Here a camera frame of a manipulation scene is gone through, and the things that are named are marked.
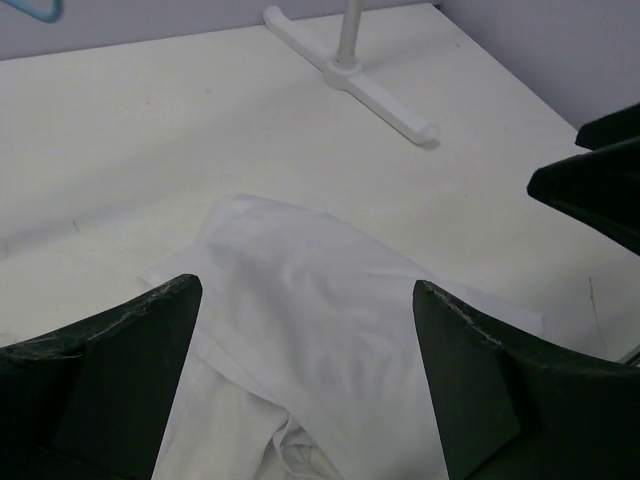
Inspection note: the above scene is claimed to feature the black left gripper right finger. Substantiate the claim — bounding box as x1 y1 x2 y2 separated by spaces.
413 281 639 479

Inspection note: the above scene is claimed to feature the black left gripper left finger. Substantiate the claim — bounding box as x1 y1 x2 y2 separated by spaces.
1 275 202 479

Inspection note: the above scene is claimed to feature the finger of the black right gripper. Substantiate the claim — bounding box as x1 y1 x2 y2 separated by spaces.
527 137 639 254
575 103 640 150

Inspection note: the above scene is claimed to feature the white t shirt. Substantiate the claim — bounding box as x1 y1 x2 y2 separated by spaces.
138 193 550 480

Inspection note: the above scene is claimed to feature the white clothes rack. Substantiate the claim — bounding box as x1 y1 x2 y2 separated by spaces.
263 0 438 146

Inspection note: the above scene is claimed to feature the blue wire hanger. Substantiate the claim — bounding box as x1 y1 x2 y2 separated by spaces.
2 0 64 24

